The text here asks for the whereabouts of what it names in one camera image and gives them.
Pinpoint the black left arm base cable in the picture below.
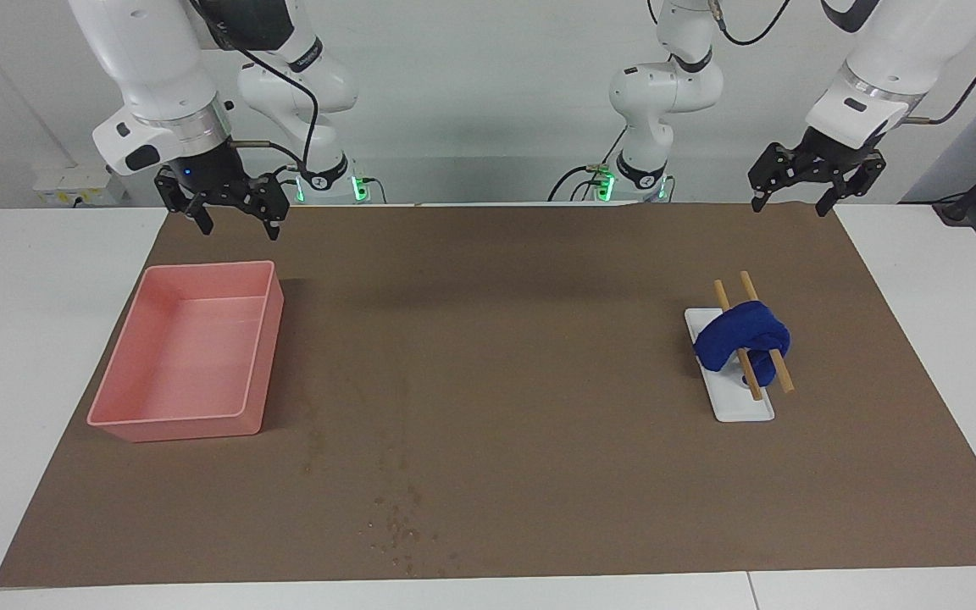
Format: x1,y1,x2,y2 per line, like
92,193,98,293
549,127,624,202

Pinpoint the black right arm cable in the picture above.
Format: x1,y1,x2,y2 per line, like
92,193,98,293
190,0,319,183

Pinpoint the brown table mat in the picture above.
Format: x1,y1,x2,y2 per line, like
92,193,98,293
0,202,976,588

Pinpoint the white wall socket box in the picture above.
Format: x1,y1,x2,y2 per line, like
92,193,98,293
33,165,127,207

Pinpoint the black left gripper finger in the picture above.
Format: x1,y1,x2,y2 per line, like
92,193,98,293
816,151,885,217
749,142,802,213

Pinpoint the white rack with wooden rods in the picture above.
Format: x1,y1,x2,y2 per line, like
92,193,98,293
685,270,796,424

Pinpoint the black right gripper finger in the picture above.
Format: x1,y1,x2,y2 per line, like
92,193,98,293
238,174,290,242
155,165,214,236

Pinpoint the blue towel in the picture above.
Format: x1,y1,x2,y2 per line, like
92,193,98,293
693,301,792,386

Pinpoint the pink plastic bin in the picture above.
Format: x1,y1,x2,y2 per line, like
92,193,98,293
86,260,285,443

